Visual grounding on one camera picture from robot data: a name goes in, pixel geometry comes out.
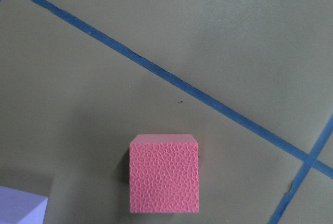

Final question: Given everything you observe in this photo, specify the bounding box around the purple foam block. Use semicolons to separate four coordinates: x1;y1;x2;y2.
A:
1;186;48;223

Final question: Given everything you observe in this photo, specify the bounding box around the pink foam block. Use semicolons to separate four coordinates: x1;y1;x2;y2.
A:
129;134;199;214

